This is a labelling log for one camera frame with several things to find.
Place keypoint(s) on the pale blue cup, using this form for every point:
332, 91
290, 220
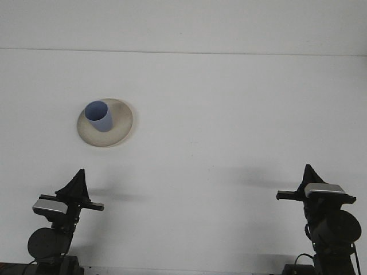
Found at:
100, 120

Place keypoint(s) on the pale round plate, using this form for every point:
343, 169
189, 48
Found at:
120, 126

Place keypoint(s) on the dark brown base panel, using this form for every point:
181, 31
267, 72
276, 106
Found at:
11, 269

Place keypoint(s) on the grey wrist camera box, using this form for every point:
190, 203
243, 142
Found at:
50, 205
325, 189

